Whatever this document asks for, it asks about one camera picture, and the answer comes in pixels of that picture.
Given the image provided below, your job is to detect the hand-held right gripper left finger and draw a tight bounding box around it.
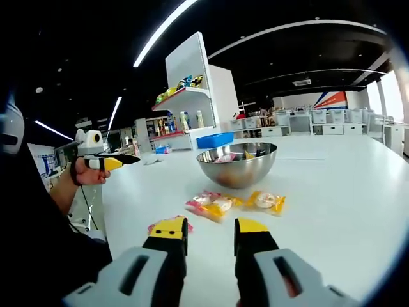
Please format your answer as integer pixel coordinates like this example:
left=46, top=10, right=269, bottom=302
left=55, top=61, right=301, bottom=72
left=63, top=216, right=190, bottom=307

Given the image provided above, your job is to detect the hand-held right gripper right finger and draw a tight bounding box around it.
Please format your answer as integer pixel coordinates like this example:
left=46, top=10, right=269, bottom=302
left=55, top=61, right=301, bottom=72
left=232, top=217, right=360, bottom=307

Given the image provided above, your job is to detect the yellow marshmallow packet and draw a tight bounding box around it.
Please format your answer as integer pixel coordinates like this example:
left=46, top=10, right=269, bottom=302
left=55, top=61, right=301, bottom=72
left=201, top=194, right=245, bottom=223
left=244, top=191, right=286, bottom=217

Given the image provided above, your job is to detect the silver metal bowl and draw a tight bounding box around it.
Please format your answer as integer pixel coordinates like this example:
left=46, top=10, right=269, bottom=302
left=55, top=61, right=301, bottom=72
left=196, top=142, right=278, bottom=190

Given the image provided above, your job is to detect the group of marshmallow packets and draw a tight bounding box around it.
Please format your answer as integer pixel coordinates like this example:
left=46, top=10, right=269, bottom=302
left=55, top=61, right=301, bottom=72
left=212, top=150, right=266, bottom=164

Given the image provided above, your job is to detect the person's left hand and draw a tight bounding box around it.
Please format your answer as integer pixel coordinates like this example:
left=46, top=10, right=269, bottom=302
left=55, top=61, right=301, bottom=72
left=75, top=158, right=111, bottom=187

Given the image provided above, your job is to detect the ceiling light strip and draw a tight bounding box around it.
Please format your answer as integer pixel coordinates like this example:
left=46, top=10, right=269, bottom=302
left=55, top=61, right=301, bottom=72
left=107, top=97, right=123, bottom=130
left=132, top=0, right=199, bottom=68
left=34, top=120, right=74, bottom=141

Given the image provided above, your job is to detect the white pocket device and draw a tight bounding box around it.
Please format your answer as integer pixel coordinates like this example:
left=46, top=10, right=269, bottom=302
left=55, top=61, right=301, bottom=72
left=83, top=228, right=107, bottom=241

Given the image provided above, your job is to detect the white chest-worn device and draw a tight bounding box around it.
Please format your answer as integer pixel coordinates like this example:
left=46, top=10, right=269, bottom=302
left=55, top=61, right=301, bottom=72
left=0, top=95, right=26, bottom=155

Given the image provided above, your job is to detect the blue plastic tray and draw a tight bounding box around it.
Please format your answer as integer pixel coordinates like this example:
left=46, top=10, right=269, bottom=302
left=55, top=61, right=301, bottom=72
left=196, top=131, right=235, bottom=150

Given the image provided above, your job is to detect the row of snack bags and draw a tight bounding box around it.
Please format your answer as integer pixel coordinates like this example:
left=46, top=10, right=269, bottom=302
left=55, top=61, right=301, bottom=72
left=155, top=75, right=205, bottom=104

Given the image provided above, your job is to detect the person in black shirt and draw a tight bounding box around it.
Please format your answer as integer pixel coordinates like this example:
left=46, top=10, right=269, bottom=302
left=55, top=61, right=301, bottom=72
left=0, top=150, right=113, bottom=307

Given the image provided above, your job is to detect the white display shelf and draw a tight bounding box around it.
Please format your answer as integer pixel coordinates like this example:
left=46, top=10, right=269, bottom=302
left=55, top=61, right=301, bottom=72
left=150, top=31, right=240, bottom=152

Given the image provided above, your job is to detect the row of white low cabinets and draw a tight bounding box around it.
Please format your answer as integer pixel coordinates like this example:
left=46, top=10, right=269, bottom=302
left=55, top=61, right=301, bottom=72
left=233, top=123, right=409, bottom=157

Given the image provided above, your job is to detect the person's left wrist strap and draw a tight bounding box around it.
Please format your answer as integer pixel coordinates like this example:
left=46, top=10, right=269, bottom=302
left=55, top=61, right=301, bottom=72
left=70, top=157, right=81, bottom=187

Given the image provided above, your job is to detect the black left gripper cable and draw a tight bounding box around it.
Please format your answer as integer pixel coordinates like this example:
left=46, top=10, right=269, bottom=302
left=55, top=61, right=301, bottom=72
left=79, top=184, right=100, bottom=231

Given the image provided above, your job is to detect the blue orange wall banner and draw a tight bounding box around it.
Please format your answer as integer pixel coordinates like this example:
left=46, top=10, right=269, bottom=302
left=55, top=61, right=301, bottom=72
left=313, top=91, right=348, bottom=110

